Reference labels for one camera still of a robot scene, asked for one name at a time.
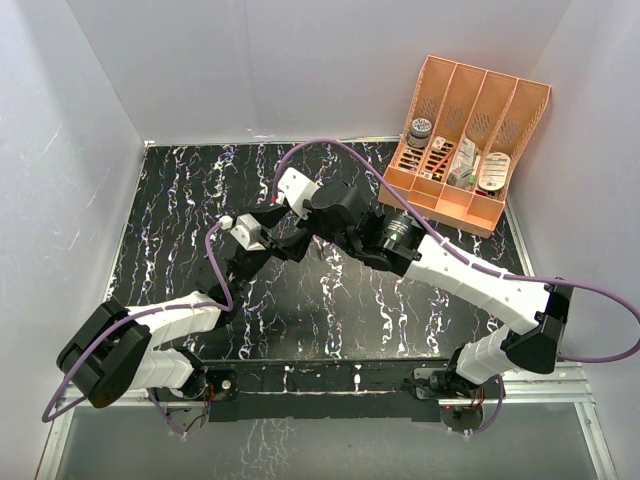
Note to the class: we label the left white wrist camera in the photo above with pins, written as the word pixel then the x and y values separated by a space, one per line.
pixel 245 229

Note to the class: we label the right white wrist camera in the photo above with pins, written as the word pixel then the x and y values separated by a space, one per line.
pixel 293 189

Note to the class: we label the aluminium frame rail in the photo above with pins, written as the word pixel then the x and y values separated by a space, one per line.
pixel 567 384

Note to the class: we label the orange plastic file organizer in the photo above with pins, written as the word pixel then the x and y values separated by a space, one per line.
pixel 466 130

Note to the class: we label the white grey packaged item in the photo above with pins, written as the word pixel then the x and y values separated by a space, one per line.
pixel 464 164

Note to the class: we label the small round grey jar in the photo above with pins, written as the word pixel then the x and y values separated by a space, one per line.
pixel 419 133

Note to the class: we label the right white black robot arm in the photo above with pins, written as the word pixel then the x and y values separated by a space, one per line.
pixel 533 317

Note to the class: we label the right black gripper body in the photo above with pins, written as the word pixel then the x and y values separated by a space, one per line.
pixel 315 217

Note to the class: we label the small white card box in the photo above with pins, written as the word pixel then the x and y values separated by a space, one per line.
pixel 440 144

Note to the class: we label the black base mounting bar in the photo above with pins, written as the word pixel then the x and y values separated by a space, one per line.
pixel 334 389

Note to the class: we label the white oval remote control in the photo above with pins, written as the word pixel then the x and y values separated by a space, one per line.
pixel 493 173

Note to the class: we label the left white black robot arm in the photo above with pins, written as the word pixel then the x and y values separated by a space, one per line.
pixel 120 348

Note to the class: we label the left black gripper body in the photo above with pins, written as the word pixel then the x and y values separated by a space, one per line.
pixel 255 260

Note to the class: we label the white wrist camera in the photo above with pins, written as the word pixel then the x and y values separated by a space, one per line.
pixel 293 189
pixel 245 229

